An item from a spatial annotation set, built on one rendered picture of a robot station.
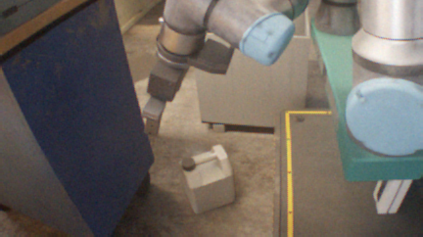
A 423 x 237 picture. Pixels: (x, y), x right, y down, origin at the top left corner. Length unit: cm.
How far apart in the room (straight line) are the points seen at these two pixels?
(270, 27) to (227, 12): 6
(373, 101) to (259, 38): 16
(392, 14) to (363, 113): 11
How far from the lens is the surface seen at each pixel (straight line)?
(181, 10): 46
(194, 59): 52
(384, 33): 35
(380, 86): 35
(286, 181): 103
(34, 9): 74
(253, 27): 41
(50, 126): 85
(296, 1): 52
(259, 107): 154
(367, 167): 58
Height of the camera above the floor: 111
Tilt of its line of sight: 36 degrees down
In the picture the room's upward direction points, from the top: 7 degrees counter-clockwise
